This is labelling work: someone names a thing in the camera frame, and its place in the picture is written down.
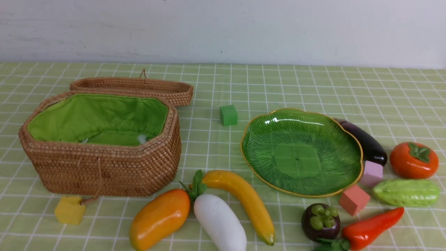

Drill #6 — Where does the yellow toy banana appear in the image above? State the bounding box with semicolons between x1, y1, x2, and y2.
202;170;276;246

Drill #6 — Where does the white toy radish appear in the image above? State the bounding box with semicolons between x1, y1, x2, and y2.
179;170;247;251

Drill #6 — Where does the orange yellow toy mango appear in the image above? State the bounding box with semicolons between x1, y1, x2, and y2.
129;189;191;251

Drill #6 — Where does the purple toy mangosteen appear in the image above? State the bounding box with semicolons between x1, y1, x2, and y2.
301;203;341;243

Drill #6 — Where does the dark purple toy eggplant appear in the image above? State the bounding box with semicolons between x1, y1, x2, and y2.
334;118;387;166

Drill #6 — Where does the red toy chili pepper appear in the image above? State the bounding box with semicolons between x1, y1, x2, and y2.
314;207;405;251

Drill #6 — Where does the orange toy persimmon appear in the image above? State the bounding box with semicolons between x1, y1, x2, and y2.
389;142;439;179

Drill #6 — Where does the green toy cucumber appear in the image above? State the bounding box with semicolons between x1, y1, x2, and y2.
372;178;440;207

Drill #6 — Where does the green cube block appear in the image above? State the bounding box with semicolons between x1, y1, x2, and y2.
220;105;238;127

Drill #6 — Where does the woven wicker basket lid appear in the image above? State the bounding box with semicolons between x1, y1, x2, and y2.
70;69;194;106

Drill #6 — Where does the green leaf-shaped glass plate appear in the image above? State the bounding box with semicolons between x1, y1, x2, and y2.
240;108;364;198

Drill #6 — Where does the green fabric basket lining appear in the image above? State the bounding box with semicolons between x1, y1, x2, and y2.
27;93;169;146

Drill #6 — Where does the woven wicker basket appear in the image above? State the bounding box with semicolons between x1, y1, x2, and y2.
18;91;182;197

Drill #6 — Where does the salmon red cube block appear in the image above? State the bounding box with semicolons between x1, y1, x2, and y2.
339;185;371;216

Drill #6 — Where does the pink cube block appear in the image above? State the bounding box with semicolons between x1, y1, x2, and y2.
359;161;383;188

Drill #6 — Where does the yellow cube block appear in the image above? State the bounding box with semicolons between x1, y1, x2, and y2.
54;196;86;225

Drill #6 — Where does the green checkered tablecloth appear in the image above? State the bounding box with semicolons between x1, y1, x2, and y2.
0;62;446;251

